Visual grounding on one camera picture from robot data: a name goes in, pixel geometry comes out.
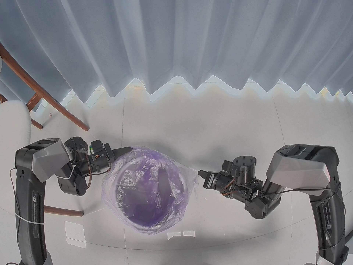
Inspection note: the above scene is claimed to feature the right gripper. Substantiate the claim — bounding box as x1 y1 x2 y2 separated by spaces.
203 170 235 193

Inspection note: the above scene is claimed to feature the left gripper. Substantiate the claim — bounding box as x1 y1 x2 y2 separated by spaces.
88 143 116 175

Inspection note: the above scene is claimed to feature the purple plastic bag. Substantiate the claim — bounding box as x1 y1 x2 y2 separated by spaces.
101 146 199 235

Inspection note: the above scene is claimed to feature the white trash bin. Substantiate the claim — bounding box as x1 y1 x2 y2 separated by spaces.
112 155 191 228

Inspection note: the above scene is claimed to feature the wooden chair with white cushions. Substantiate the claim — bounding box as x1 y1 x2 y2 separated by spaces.
0 42 89 218

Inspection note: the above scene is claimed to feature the pale blue curtain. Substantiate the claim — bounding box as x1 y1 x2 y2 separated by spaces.
0 0 353 104

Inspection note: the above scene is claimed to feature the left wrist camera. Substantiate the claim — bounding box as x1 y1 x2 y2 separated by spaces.
90 139 105 155

